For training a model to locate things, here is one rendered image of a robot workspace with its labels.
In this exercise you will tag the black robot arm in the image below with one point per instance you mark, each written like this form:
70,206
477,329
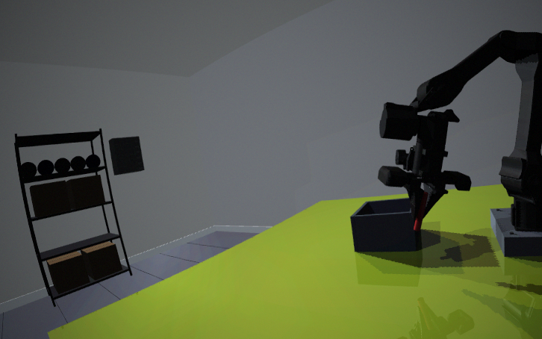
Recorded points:
521,172

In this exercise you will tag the red peg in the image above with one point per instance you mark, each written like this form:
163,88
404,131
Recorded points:
419,217

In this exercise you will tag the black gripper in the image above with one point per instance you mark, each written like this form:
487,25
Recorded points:
428,162

